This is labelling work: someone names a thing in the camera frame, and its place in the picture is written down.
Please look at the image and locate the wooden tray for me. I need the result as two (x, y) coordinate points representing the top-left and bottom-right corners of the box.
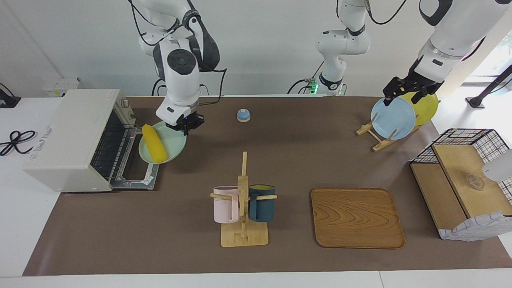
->
(311, 188), (406, 249)

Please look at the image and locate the glass oven door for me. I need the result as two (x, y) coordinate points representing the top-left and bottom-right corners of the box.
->
(110, 158), (160, 190)

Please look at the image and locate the black stand base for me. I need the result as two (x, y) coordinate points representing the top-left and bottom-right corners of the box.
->
(0, 83), (21, 108)

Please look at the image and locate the yellow corn cob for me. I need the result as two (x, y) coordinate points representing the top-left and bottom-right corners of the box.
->
(142, 124), (166, 162)

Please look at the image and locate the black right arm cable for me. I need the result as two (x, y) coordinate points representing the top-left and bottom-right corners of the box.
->
(130, 0), (228, 107)

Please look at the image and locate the wooden shelf with wire basket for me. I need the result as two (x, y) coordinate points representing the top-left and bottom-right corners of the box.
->
(410, 128), (512, 241)

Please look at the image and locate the pink mug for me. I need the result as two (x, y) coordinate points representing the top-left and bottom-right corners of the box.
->
(213, 186), (240, 224)

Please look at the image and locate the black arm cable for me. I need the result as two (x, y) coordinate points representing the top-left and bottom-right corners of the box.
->
(130, 0), (228, 107)
(365, 0), (408, 25)

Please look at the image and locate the wooden mug tree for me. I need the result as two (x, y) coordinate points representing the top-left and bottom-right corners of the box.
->
(211, 151), (278, 248)

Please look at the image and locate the wooden plate rack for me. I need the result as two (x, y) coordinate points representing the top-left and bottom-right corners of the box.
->
(356, 113), (422, 152)

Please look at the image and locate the white toaster oven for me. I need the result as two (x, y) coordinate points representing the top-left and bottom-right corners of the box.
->
(23, 89), (138, 192)

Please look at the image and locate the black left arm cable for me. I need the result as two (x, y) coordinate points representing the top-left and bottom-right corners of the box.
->
(365, 0), (408, 25)

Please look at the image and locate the brown table mat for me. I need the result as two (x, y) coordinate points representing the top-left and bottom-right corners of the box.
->
(23, 96), (512, 276)

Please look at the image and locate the white cylindrical object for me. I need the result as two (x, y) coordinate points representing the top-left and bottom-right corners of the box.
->
(482, 149), (512, 182)

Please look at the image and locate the yellow plate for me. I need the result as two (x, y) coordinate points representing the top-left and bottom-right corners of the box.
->
(400, 92), (439, 126)

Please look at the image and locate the dark teal mug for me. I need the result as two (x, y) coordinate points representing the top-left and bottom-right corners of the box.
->
(248, 184), (276, 223)

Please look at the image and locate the metal oven wire rack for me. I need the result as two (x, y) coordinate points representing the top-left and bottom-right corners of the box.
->
(91, 112), (137, 181)

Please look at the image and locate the black coiled cable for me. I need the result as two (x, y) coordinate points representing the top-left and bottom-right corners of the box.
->
(0, 130), (38, 156)

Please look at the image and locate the black tripod stand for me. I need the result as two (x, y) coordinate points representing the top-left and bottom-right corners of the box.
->
(466, 64), (512, 108)

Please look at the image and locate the light blue plate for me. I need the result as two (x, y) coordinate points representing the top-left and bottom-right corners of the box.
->
(370, 96), (416, 140)

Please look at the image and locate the pale green plate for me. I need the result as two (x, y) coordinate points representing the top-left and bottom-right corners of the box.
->
(138, 121), (187, 164)

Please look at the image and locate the small clear glass lid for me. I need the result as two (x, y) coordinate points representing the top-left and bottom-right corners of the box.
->
(466, 174), (485, 190)

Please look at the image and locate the white checked cloth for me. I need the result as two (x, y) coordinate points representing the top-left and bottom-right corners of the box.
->
(438, 211), (512, 242)

